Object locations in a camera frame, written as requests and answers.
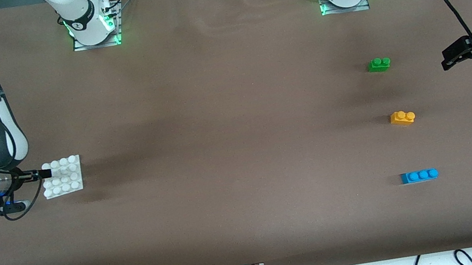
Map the yellow two-stud block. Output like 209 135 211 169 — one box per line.
389 108 418 129

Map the brown table cover sheet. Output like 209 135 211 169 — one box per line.
0 0 472 265

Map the blue three-stud block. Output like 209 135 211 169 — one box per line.
400 167 440 186

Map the black gripper connector cable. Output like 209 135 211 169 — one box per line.
0 177 48 223

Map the white studded base plate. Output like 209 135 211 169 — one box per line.
38 154 86 200

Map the green two-stud block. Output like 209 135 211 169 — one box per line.
367 56 393 75

